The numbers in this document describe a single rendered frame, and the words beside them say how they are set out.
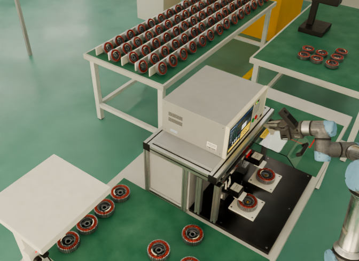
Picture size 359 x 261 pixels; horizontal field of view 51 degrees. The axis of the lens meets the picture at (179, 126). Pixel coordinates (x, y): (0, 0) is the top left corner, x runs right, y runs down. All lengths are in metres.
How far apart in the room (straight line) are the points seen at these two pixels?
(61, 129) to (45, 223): 2.42
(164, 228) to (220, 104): 0.71
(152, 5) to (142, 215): 4.21
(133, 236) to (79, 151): 1.74
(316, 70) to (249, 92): 1.58
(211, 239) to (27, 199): 0.92
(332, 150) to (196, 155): 0.64
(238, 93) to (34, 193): 1.09
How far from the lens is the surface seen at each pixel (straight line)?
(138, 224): 2.08
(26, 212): 1.64
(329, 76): 3.50
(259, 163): 2.23
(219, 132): 1.81
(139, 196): 2.20
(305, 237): 3.12
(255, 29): 5.68
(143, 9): 6.02
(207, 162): 1.87
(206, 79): 2.09
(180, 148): 1.94
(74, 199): 1.63
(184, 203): 2.08
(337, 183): 3.59
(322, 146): 1.89
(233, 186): 2.11
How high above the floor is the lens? 2.42
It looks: 39 degrees down
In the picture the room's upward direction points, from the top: 2 degrees clockwise
